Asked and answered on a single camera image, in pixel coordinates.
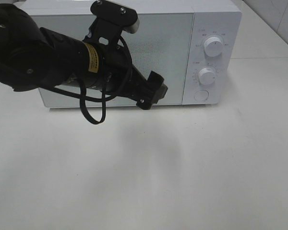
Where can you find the white round door button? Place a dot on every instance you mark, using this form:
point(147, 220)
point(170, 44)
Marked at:
point(201, 95)

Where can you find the white microwave oven body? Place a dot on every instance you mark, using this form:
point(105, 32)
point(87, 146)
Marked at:
point(210, 17)

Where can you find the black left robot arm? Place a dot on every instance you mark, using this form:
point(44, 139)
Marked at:
point(97, 68)

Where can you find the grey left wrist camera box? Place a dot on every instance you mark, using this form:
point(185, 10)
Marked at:
point(119, 15)

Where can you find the white timer knob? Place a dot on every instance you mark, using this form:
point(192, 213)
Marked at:
point(207, 76)

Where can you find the upper white power knob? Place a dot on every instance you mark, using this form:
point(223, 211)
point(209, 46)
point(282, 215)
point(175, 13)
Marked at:
point(213, 46)

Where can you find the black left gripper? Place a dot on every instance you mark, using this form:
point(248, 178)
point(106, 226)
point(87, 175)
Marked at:
point(115, 68)

